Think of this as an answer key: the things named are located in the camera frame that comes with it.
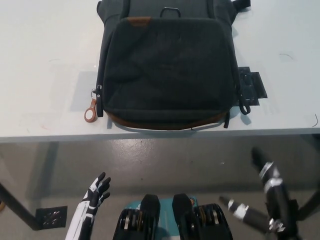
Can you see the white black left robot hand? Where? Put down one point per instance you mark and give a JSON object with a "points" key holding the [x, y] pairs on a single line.
{"points": [[87, 207]]}

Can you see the black tape patch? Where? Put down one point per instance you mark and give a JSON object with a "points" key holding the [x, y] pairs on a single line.
{"points": [[253, 85]]}

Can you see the brown leather key tag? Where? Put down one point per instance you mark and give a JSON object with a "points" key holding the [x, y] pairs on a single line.
{"points": [[90, 113]]}

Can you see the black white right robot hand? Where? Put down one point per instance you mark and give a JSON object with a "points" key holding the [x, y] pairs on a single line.
{"points": [[280, 200]]}

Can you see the dark grey backpack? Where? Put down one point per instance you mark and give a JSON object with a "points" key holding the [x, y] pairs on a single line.
{"points": [[170, 75]]}

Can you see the black table leg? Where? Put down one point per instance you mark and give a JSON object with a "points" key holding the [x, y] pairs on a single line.
{"points": [[310, 202], [20, 210]]}

